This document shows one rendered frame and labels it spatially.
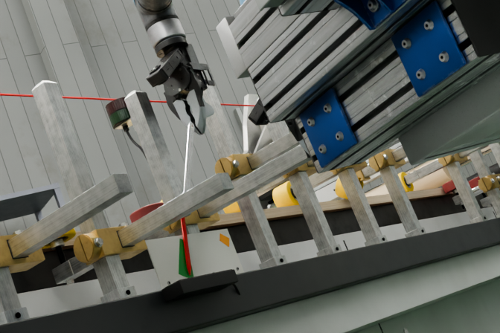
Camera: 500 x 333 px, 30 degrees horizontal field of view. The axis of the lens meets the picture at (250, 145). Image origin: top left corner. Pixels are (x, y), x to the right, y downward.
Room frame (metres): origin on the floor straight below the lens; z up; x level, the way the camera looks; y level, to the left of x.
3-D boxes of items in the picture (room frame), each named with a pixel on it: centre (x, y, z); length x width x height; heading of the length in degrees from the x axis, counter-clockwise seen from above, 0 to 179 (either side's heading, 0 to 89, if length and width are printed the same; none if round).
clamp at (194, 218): (1.86, 0.17, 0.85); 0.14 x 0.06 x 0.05; 148
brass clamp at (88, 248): (1.65, 0.30, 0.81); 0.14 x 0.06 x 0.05; 148
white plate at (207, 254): (1.80, 0.18, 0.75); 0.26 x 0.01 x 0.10; 148
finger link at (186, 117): (1.88, 0.09, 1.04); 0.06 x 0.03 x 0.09; 148
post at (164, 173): (1.84, 0.18, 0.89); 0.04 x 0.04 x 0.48; 58
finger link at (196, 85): (1.84, 0.07, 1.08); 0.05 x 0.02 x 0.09; 58
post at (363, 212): (2.48, -0.21, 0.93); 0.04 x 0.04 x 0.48; 58
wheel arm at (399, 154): (2.68, -0.44, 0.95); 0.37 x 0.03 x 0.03; 58
